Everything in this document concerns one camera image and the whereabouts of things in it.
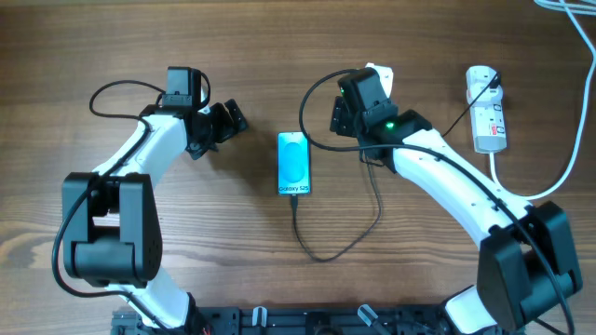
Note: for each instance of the Galaxy smartphone teal screen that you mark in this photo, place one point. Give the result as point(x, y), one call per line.
point(293, 164)

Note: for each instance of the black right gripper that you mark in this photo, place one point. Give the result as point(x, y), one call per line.
point(343, 119)

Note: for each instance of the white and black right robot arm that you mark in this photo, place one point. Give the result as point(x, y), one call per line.
point(527, 255)

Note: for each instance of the white power strip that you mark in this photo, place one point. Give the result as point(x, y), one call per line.
point(484, 96)

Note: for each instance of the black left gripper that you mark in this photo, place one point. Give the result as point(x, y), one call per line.
point(226, 129)

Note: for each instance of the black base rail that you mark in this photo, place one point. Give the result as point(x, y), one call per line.
point(400, 320)

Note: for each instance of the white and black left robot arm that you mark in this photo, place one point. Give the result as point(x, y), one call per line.
point(109, 242)

